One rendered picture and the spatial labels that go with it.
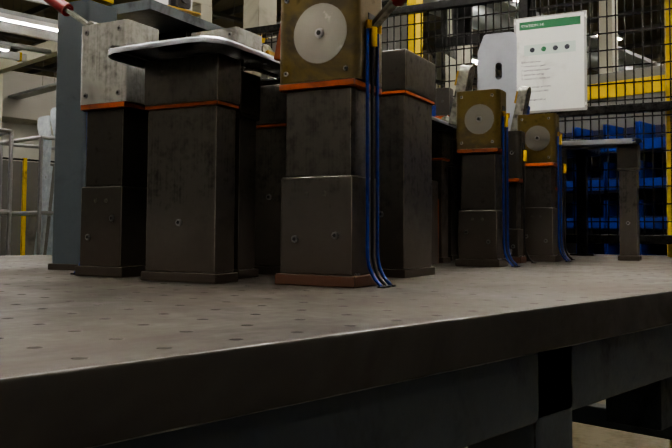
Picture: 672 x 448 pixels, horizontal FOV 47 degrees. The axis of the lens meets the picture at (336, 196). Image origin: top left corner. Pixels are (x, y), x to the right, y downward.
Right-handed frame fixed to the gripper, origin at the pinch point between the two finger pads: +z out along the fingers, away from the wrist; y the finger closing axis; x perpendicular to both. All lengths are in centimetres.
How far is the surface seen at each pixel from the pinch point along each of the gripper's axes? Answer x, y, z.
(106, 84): -32, 29, 25
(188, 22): -4.8, 9.9, 7.5
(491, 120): 41, 46, 24
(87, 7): -26.2, 12.3, 9.8
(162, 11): -11.7, 11.9, 7.3
